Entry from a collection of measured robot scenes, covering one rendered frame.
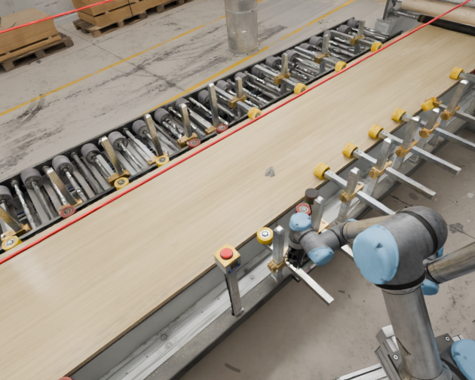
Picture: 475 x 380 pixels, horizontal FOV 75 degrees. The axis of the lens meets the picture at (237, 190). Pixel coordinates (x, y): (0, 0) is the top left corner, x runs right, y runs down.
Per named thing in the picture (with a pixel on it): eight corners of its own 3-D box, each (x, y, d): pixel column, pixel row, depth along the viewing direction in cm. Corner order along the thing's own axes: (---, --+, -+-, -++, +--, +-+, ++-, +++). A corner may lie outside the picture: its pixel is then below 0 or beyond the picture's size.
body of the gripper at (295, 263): (282, 263, 129) (283, 247, 120) (290, 247, 134) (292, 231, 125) (298, 271, 126) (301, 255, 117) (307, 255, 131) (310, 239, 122)
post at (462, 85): (436, 145, 214) (470, 80, 179) (433, 147, 213) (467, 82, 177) (431, 142, 216) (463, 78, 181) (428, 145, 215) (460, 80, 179)
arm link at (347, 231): (458, 188, 70) (344, 213, 117) (421, 206, 67) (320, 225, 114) (482, 235, 69) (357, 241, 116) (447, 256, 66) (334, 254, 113)
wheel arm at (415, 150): (458, 172, 164) (461, 167, 162) (455, 176, 163) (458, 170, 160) (376, 131, 192) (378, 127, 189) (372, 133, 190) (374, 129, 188)
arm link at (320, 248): (345, 245, 104) (324, 222, 111) (317, 259, 101) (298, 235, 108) (341, 257, 110) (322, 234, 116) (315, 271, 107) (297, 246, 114)
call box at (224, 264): (242, 265, 113) (240, 254, 107) (227, 277, 110) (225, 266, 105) (230, 252, 117) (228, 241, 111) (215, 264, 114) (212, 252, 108)
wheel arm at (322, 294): (332, 302, 134) (334, 298, 131) (327, 307, 133) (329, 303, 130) (265, 239, 158) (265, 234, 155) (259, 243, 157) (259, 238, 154)
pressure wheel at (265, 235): (272, 239, 160) (273, 226, 152) (273, 252, 155) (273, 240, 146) (257, 239, 161) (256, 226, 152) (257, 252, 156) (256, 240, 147)
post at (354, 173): (342, 228, 179) (361, 169, 144) (338, 231, 178) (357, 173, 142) (338, 225, 181) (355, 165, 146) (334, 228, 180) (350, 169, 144)
